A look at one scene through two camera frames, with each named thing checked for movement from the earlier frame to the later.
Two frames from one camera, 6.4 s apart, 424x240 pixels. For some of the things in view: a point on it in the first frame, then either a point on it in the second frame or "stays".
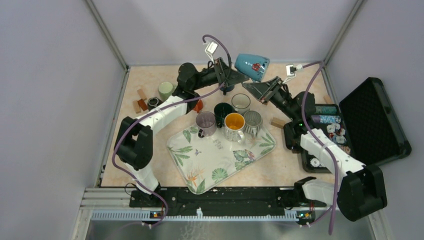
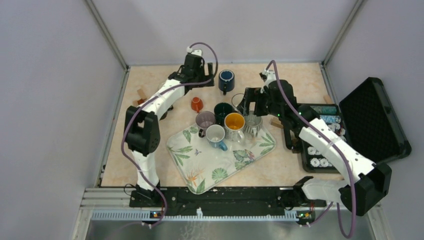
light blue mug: x=254 y=66 to x=215 y=134
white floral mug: x=234 y=125 stays
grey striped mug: x=253 y=122 stays
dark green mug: x=221 y=110 stays
